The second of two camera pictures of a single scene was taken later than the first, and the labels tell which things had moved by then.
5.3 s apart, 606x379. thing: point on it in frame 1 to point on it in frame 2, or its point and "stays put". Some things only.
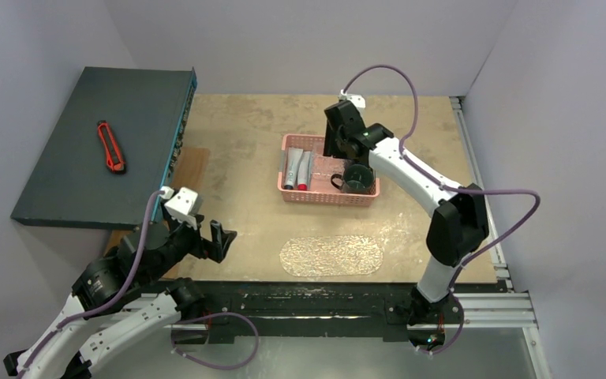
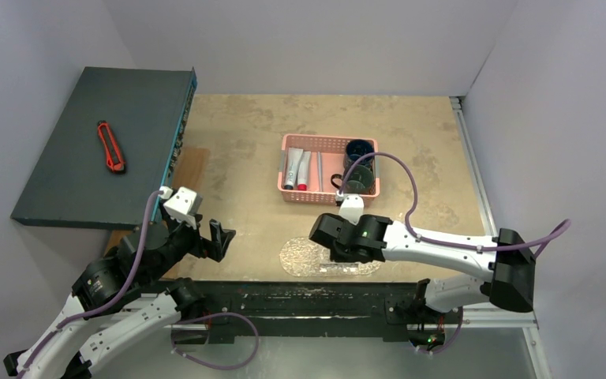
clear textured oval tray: x=331 y=256 stays put
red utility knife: x=114 y=158 stays put
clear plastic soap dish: x=322 y=169 to x=338 y=268
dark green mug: x=357 y=179 stays put
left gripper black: x=221 y=239 stays put
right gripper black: x=338 y=138 to x=321 y=232
